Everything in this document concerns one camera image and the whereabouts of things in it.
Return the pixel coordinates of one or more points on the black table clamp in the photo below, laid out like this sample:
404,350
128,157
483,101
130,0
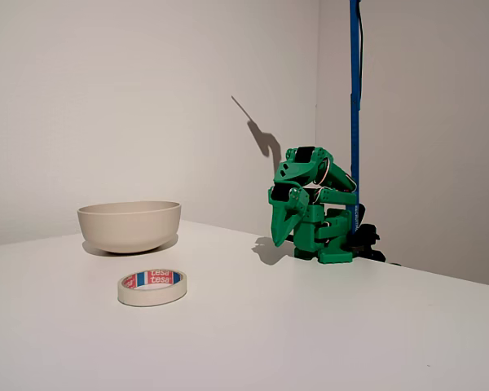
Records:
368,238

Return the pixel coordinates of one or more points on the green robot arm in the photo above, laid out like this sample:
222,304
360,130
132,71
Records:
334,238

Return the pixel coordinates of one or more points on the beige bowl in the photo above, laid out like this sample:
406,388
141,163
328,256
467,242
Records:
130,228

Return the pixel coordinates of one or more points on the green gripper black servo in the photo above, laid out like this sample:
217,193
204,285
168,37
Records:
284,215

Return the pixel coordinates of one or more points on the beige masking tape roll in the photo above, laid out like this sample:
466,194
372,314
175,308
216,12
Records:
155,296

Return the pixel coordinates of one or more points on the blue vertical pole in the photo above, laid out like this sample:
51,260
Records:
355,81

